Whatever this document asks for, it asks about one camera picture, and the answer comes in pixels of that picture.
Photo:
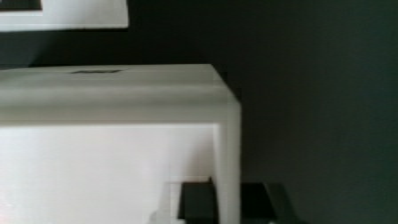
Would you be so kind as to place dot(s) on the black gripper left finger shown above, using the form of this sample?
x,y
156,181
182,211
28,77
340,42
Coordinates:
x,y
198,210

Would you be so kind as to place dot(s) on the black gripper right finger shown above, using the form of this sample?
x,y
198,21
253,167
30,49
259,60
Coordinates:
x,y
268,208

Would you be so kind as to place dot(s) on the white drawer cabinet box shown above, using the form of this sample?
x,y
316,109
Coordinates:
x,y
115,131

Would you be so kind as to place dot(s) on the white fiducial marker plate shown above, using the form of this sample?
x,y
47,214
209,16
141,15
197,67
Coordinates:
x,y
69,15

